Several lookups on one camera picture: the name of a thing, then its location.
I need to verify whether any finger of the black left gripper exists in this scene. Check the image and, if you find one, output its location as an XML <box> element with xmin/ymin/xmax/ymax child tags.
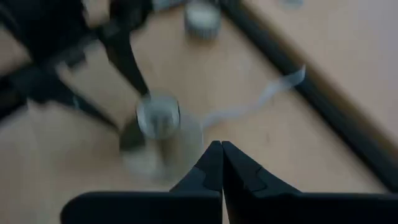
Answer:
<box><xmin>113</xmin><ymin>27</ymin><xmax>150</xmax><ymax>96</ymax></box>
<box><xmin>102</xmin><ymin>28</ymin><xmax>149</xmax><ymax>97</ymax></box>

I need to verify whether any brushed metal lamp socket base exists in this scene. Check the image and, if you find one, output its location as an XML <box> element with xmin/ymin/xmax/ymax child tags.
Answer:
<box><xmin>119</xmin><ymin>91</ymin><xmax>205</xmax><ymax>183</ymax></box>

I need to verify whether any light wood desk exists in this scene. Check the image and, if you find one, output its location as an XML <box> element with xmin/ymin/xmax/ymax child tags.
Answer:
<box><xmin>242</xmin><ymin>0</ymin><xmax>398</xmax><ymax>156</ymax></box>

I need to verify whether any small patterned candle jar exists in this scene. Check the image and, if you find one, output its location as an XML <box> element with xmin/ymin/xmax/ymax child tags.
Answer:
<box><xmin>183</xmin><ymin>0</ymin><xmax>222</xmax><ymax>40</ymax></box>

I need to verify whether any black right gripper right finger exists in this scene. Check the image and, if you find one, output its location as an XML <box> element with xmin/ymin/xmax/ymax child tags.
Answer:
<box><xmin>222</xmin><ymin>141</ymin><xmax>398</xmax><ymax>224</ymax></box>

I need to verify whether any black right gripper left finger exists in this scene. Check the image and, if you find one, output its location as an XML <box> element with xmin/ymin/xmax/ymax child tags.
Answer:
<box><xmin>60</xmin><ymin>141</ymin><xmax>223</xmax><ymax>224</ymax></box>

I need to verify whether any white lamp cable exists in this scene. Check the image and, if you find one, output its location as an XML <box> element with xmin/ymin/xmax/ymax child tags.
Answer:
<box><xmin>201</xmin><ymin>65</ymin><xmax>307</xmax><ymax>128</ymax></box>

